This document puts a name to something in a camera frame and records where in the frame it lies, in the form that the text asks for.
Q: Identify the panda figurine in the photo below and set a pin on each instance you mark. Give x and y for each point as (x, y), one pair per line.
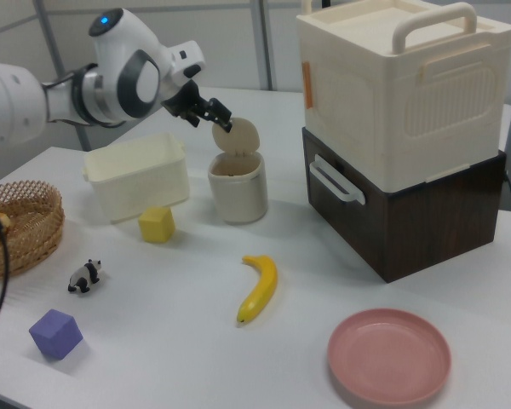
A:
(85, 277)

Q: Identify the grey partition post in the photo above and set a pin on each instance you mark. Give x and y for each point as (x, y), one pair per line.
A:
(264, 42)

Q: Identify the orange tape strip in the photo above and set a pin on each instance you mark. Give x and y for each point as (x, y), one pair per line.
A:
(308, 85)

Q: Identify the pink plate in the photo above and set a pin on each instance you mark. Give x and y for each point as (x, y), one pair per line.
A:
(387, 355)

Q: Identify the yellow cube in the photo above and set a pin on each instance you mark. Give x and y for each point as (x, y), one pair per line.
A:
(155, 225)

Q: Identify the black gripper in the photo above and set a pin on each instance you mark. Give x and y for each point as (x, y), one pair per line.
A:
(187, 102)

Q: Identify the woven wicker basket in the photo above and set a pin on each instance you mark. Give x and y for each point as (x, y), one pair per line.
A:
(34, 238)

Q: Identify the yellow banana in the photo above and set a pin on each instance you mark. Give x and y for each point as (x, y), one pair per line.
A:
(262, 289)

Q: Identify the cream open plastic bin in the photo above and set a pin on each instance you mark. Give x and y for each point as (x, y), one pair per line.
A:
(140, 183)

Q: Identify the purple cube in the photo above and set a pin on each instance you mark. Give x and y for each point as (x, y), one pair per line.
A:
(55, 336)

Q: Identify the beige trash can with lid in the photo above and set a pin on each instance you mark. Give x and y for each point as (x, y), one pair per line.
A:
(237, 191)

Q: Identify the dark brown wooden drawer box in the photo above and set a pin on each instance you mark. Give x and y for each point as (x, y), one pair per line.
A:
(426, 230)

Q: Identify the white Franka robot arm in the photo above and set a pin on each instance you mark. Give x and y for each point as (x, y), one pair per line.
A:
(110, 85)

